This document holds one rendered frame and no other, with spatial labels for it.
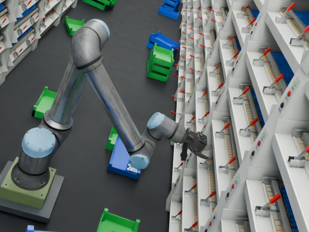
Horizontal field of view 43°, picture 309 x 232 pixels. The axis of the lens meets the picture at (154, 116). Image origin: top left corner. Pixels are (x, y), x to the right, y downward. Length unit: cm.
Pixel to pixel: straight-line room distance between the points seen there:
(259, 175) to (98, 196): 120
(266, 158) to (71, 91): 97
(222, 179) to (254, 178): 30
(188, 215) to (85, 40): 98
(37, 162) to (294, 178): 124
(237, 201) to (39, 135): 100
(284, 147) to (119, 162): 153
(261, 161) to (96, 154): 148
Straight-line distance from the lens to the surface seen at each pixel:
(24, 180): 204
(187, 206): 205
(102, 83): 165
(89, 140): 271
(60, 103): 194
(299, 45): 145
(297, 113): 125
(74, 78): 183
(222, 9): 320
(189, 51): 393
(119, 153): 259
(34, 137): 194
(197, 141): 187
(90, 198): 231
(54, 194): 218
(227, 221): 147
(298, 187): 107
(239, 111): 175
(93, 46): 162
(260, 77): 163
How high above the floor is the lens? 160
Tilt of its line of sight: 30 degrees down
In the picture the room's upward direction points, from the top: 23 degrees clockwise
